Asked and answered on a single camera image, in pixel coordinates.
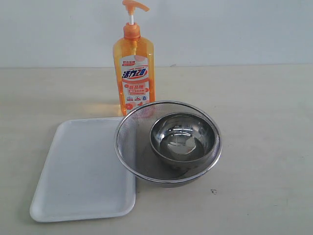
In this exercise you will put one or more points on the small stainless steel bowl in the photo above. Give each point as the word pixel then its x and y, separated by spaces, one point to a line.
pixel 183 139

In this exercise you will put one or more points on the white rectangular plastic tray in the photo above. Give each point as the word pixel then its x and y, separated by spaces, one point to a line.
pixel 82 177

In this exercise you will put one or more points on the orange dish soap pump bottle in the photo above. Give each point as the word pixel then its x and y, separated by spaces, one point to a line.
pixel 134 64

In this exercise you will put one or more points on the steel mesh strainer basket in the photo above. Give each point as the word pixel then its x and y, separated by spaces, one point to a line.
pixel 133 149

